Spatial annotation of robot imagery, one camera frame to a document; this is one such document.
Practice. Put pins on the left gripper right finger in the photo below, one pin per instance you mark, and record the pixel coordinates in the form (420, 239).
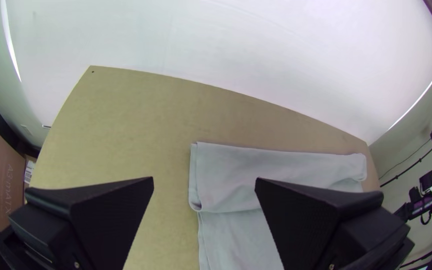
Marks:
(313, 225)

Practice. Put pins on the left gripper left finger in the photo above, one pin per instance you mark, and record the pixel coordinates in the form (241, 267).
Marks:
(96, 217)

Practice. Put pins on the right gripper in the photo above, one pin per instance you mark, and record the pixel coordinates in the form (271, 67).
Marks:
(420, 206)

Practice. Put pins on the grey t-shirt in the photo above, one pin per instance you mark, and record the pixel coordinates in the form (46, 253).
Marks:
(231, 180)

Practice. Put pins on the small labelled cardboard box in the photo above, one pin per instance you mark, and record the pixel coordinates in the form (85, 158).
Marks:
(30, 170)

